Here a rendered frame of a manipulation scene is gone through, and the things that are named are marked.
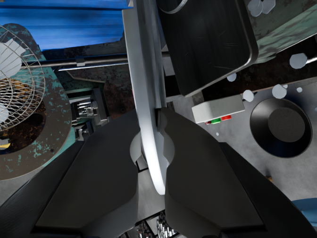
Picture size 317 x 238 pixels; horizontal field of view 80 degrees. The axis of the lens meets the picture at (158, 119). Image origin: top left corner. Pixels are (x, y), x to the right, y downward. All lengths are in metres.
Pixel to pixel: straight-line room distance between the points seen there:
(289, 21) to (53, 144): 1.43
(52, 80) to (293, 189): 1.64
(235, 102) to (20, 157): 1.35
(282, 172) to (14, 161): 1.60
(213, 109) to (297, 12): 0.27
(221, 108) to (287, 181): 0.80
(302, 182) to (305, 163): 0.11
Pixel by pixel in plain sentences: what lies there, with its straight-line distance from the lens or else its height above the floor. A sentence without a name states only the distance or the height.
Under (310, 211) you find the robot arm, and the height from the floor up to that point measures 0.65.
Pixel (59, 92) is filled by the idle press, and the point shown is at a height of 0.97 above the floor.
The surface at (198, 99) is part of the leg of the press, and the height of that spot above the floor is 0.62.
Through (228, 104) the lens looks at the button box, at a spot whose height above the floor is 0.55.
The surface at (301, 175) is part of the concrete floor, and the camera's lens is 1.20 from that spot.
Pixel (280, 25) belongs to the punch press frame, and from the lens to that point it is 0.36.
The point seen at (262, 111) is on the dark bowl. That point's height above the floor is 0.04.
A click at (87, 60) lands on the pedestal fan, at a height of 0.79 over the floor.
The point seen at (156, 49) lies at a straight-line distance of 0.30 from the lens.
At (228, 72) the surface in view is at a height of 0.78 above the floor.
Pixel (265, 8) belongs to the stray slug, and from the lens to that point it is 0.37.
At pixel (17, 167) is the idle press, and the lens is 1.56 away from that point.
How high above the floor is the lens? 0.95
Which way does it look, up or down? 24 degrees down
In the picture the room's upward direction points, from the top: 104 degrees counter-clockwise
